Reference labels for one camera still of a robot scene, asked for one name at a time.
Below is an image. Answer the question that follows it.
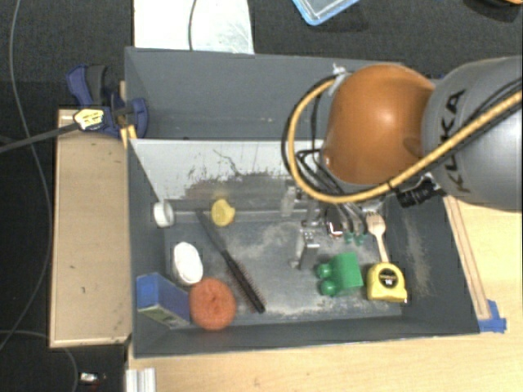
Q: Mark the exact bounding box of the orange round scrub pad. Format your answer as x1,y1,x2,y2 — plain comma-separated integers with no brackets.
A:
188,276,238,332

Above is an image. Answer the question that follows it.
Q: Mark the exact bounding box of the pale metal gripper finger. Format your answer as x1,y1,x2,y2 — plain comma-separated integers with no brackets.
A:
280,185,297,217
288,228,322,271

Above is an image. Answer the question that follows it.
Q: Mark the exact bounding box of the black cylinder on white bracket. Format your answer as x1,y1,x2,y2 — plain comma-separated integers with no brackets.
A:
396,180,439,209

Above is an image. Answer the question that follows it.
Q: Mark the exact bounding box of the grey metal bin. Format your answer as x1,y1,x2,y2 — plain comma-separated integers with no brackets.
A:
123,46,481,359

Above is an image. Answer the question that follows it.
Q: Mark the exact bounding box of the yellow toy duck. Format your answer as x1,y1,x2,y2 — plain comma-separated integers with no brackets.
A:
210,198,237,228

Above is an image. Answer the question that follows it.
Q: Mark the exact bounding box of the white oval soap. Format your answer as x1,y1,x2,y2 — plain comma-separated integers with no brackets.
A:
172,241,204,287

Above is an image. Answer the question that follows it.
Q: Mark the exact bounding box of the green toy block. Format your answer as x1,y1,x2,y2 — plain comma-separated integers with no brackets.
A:
313,252,365,298

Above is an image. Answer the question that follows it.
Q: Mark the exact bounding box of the white small cup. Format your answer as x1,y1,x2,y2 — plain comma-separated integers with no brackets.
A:
153,200,176,228

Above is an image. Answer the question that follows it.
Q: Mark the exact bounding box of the pale wood board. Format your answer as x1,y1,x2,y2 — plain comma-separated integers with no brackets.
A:
48,108,134,349

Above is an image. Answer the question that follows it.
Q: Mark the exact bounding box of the wooden fork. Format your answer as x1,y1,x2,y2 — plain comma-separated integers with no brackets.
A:
365,212,391,265

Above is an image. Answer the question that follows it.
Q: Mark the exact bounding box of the black comb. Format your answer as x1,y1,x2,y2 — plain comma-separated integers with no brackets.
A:
194,209,267,314

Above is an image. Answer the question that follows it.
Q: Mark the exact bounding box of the yellow tape measure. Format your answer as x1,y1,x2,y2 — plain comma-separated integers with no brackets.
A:
365,262,409,304

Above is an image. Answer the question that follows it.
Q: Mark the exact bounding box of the blue box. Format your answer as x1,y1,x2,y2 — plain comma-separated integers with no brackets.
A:
136,272,192,328

